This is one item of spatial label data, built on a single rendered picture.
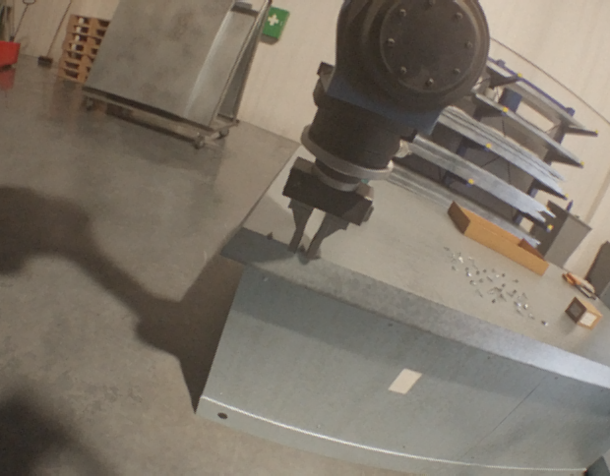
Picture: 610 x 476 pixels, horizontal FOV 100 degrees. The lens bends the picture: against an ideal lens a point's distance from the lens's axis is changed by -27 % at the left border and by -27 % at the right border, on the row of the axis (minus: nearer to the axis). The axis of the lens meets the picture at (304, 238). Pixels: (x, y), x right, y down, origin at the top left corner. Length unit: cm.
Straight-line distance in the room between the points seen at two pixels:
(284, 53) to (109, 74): 277
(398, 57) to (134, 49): 341
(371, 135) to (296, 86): 501
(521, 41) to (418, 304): 562
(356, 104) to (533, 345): 66
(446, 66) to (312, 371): 69
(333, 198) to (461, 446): 91
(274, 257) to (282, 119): 493
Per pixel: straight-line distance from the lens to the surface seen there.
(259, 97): 557
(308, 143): 47
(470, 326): 74
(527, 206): 508
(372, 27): 37
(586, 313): 125
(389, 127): 44
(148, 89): 349
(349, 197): 51
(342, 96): 42
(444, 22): 38
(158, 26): 365
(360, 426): 101
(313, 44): 547
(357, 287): 63
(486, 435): 118
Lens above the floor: 91
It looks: 24 degrees down
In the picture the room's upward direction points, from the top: 23 degrees clockwise
